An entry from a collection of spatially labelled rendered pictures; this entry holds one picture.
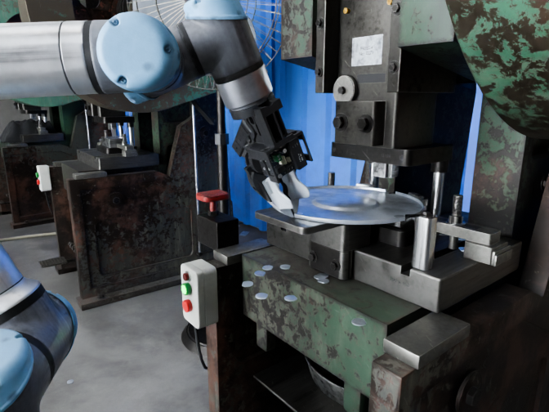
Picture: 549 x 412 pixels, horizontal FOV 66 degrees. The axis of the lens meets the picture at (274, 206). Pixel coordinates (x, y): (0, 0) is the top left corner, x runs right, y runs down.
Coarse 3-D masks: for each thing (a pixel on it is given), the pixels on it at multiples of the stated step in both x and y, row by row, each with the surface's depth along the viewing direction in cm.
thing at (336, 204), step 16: (320, 192) 93; (336, 192) 93; (352, 192) 93; (368, 192) 93; (384, 192) 93; (304, 208) 79; (320, 208) 79; (336, 208) 78; (352, 208) 77; (368, 208) 78; (384, 208) 79; (400, 208) 79; (416, 208) 79; (352, 224) 69; (368, 224) 69
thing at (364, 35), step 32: (352, 0) 80; (384, 0) 74; (352, 32) 81; (384, 32) 75; (352, 64) 82; (384, 64) 76; (352, 96) 82; (384, 96) 77; (416, 96) 78; (352, 128) 80; (384, 128) 78; (416, 128) 80
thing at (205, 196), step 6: (204, 192) 102; (210, 192) 103; (216, 192) 103; (222, 192) 102; (198, 198) 101; (204, 198) 99; (210, 198) 99; (216, 198) 100; (222, 198) 101; (228, 198) 102; (210, 204) 103; (210, 210) 103
